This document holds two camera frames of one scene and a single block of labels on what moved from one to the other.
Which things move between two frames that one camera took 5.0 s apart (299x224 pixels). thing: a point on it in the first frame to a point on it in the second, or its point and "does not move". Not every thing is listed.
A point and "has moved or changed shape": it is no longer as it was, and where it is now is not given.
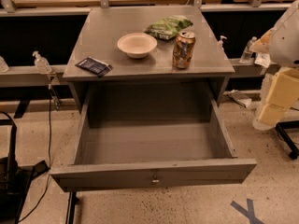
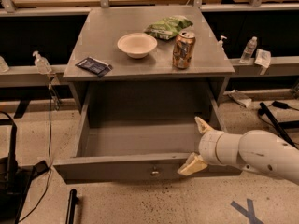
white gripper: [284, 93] to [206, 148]
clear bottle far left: [4, 67] does not move
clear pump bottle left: [41, 63] does not move
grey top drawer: [150, 136] has moved or changed shape
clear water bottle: [248, 51] does not move
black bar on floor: [69, 219] does not move
